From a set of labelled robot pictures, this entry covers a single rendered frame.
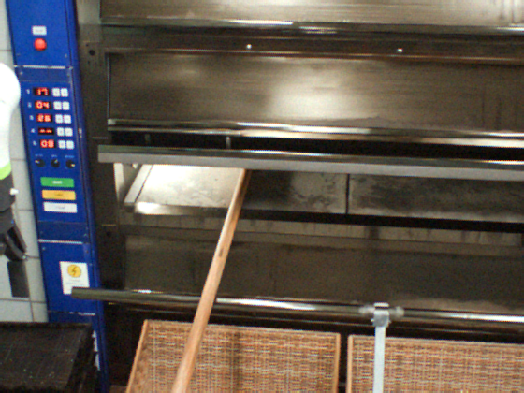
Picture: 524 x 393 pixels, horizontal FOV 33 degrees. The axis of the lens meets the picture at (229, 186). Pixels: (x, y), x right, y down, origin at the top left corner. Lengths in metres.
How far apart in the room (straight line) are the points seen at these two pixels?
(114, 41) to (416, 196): 0.92
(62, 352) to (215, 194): 0.60
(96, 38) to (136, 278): 0.69
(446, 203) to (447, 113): 0.36
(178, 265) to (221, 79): 0.56
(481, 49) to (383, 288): 0.70
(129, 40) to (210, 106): 0.25
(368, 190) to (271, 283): 0.38
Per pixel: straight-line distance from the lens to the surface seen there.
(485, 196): 2.57
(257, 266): 2.46
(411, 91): 2.22
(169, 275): 2.51
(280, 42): 2.18
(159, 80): 2.27
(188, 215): 2.41
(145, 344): 2.54
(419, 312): 2.06
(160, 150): 2.17
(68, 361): 2.43
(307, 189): 2.53
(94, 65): 2.28
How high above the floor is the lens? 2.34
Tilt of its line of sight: 27 degrees down
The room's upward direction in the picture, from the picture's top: 1 degrees counter-clockwise
